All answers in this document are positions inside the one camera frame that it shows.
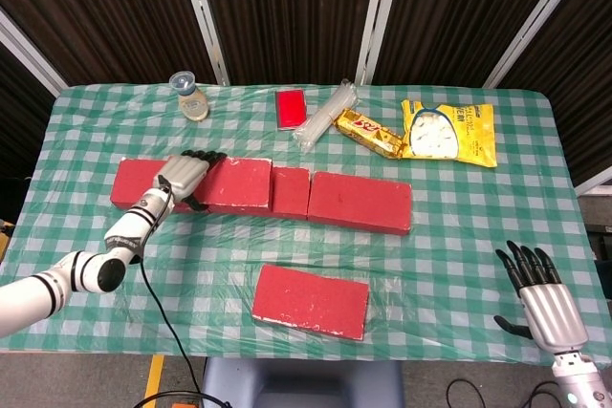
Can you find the yellow marshmallow bag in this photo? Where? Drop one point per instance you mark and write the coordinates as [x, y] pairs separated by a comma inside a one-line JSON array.
[[473, 135]]

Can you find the flat red ink pad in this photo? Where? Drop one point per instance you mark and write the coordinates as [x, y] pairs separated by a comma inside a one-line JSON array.
[[291, 109]]

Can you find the red brick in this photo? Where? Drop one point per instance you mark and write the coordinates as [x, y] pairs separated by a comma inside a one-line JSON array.
[[239, 183], [134, 183], [311, 300], [289, 193], [358, 202]]

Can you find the small orange object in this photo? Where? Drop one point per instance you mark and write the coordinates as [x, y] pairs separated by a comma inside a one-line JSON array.
[[186, 404]]

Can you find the green white checkered tablecloth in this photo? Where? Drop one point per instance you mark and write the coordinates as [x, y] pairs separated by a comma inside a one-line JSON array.
[[430, 260]]

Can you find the grey cabinet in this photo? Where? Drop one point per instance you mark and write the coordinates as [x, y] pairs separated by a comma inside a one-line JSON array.
[[597, 209]]

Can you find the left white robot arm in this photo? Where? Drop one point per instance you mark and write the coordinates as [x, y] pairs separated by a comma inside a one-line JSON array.
[[129, 226]]

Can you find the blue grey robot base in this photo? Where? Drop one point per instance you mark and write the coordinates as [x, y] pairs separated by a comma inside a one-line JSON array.
[[287, 384]]

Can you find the gold wrapped snack pack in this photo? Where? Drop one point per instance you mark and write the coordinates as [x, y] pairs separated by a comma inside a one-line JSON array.
[[365, 131]]

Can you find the creamy sauce bottle clear cap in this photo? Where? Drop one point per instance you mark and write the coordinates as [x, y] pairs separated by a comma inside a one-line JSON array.
[[193, 104]]

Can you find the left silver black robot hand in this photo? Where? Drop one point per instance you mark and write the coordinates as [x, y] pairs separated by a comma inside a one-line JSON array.
[[184, 174]]

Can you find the white metal partition post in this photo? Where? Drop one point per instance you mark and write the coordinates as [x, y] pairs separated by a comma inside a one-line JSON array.
[[597, 181], [28, 52], [535, 21], [201, 16], [380, 16]]

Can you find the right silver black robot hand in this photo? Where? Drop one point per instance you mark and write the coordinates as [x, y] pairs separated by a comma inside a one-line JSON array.
[[552, 312]]

